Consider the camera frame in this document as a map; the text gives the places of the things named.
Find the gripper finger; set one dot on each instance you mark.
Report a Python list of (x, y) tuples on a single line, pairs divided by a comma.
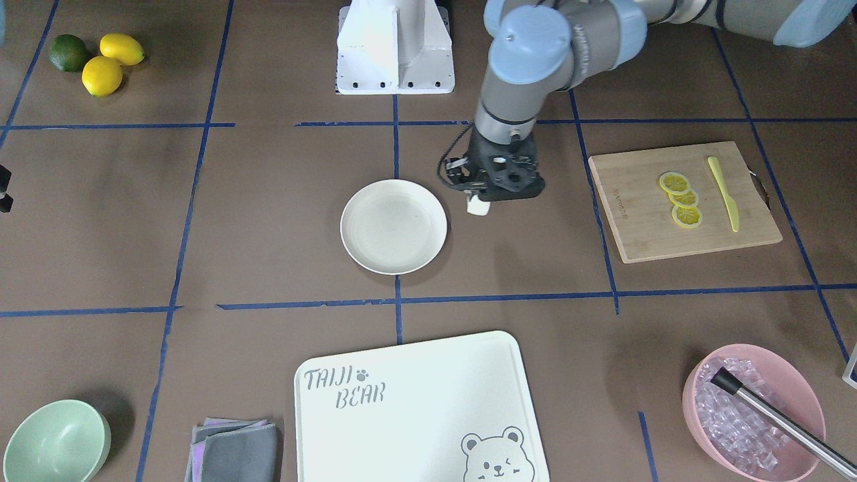
[(6, 200)]

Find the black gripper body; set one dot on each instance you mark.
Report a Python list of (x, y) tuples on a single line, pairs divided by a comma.
[(460, 167)]

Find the cream round plate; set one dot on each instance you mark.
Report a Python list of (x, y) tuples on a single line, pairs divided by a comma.
[(393, 227)]

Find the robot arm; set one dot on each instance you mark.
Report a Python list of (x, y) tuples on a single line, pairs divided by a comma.
[(545, 46)]

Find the white bear tray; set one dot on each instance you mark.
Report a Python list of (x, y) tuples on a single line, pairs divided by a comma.
[(453, 409)]

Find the bamboo cutting board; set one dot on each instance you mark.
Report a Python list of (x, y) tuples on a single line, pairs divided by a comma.
[(639, 210)]

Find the yellow lemon lower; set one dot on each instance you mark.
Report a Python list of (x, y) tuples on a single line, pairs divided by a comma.
[(102, 76)]

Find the yellow lemon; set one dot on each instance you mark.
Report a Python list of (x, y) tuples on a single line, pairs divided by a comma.
[(102, 76), (123, 48)]

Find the lemon slice top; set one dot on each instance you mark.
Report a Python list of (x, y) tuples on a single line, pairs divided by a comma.
[(674, 183)]

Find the lemon slice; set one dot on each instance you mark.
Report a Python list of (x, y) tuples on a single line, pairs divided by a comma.
[(674, 183), (688, 219), (687, 200)]

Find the green lime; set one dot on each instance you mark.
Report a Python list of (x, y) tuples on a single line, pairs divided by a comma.
[(69, 53)]

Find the lemon slice middle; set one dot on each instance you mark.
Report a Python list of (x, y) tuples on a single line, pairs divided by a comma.
[(687, 200)]

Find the lemon slice bottom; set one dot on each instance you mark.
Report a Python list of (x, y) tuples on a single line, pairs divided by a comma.
[(688, 219)]

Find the yellow lemon upper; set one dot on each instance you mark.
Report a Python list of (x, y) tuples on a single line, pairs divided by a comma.
[(123, 48)]

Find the yellow plastic knife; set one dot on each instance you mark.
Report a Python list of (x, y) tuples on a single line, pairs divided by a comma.
[(731, 206)]

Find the green bowl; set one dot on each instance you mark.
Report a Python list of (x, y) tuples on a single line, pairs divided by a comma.
[(68, 440)]

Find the steel muddler black tip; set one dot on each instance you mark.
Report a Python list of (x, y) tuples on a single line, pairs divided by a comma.
[(814, 445)]

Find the grey folded cloth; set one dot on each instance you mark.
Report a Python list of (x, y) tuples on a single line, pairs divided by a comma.
[(233, 450)]

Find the pink bowl with ice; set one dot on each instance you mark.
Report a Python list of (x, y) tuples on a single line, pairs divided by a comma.
[(735, 435)]

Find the white cup rack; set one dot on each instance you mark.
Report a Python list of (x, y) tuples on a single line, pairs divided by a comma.
[(849, 374)]

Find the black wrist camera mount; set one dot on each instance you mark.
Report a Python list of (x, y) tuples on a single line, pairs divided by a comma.
[(514, 177)]

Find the white pole mount base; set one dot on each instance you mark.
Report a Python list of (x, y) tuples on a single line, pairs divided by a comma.
[(394, 47)]

